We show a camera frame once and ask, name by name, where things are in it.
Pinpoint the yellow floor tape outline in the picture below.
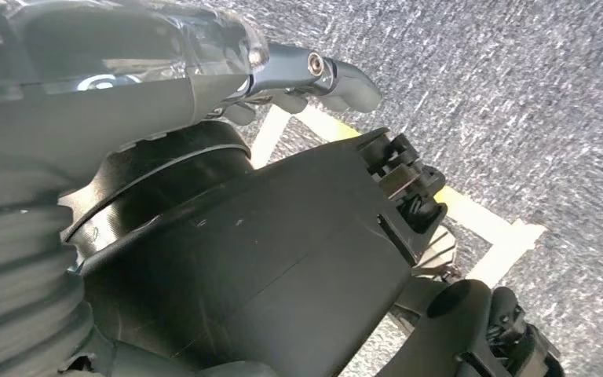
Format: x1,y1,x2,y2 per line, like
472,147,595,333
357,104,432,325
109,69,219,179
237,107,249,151
249,104,548,290

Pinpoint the black robot lower leg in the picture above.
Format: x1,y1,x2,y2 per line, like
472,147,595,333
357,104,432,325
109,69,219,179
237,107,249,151
376,278,566,377

